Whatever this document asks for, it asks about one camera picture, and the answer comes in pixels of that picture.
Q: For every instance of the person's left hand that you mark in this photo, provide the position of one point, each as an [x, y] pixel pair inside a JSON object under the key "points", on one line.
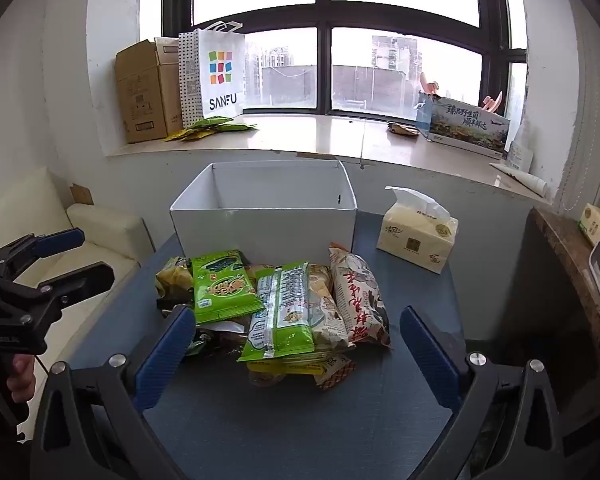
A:
{"points": [[19, 377]]}

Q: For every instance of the brown snack packet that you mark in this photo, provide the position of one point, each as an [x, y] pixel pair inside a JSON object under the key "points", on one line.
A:
{"points": [[402, 129]]}

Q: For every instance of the black window frame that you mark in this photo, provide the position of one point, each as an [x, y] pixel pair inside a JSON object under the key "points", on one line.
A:
{"points": [[322, 35]]}

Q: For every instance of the blue box on sill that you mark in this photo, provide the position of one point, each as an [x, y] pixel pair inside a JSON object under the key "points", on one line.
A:
{"points": [[422, 115]]}

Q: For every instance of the green and white snack packet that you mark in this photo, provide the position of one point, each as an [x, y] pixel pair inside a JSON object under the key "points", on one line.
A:
{"points": [[280, 310]]}

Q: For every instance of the white printed carton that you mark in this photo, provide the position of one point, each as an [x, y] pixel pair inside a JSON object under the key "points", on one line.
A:
{"points": [[189, 80]]}

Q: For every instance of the yellow chips packet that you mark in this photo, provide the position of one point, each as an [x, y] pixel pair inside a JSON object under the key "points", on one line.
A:
{"points": [[172, 277]]}

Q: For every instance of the small white packet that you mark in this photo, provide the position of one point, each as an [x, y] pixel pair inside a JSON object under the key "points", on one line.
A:
{"points": [[519, 156]]}

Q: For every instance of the pink plastic toy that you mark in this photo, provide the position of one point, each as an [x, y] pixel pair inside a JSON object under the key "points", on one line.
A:
{"points": [[430, 85], [494, 102]]}

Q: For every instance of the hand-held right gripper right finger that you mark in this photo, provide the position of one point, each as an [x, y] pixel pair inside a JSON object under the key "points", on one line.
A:
{"points": [[430, 355]]}

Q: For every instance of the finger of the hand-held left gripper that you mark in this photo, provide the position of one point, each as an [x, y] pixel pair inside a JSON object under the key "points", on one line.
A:
{"points": [[60, 241], [80, 280]]}

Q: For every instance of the white red-print snack packet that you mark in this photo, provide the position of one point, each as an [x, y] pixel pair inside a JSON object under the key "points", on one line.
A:
{"points": [[360, 290]]}

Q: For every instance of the landscape-print gift box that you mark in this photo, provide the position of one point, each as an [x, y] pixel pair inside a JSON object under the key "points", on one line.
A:
{"points": [[465, 125]]}

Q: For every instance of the cream sofa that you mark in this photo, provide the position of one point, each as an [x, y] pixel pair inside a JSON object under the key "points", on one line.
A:
{"points": [[105, 240]]}

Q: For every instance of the white shopping bag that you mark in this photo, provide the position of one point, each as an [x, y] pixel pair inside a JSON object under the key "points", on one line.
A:
{"points": [[220, 95]]}

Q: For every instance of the long yellow snack packet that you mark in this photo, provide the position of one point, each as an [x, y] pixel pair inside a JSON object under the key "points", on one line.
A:
{"points": [[280, 366]]}

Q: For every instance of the green seaweed snack packet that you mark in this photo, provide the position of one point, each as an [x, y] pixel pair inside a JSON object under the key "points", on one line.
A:
{"points": [[220, 285]]}

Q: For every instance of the brown cardboard box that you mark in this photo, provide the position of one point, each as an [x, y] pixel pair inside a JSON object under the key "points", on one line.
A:
{"points": [[140, 95]]}

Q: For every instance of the beige chips packet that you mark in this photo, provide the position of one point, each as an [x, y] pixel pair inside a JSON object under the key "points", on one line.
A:
{"points": [[327, 320]]}

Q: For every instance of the small orange-print snack packet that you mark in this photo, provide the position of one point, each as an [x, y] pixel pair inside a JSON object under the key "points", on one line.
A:
{"points": [[335, 370]]}

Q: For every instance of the pile of green sachets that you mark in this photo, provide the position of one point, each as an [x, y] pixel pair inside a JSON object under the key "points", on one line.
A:
{"points": [[200, 130]]}

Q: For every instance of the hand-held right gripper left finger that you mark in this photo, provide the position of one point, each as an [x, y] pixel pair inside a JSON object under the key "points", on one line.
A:
{"points": [[165, 355]]}

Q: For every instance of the cardboard scrap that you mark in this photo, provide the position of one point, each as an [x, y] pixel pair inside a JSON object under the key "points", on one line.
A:
{"points": [[81, 194]]}

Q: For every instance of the wooden side table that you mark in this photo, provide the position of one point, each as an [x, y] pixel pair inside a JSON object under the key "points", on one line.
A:
{"points": [[565, 240]]}

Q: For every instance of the white cardboard box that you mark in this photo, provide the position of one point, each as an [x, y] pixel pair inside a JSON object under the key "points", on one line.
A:
{"points": [[260, 230]]}

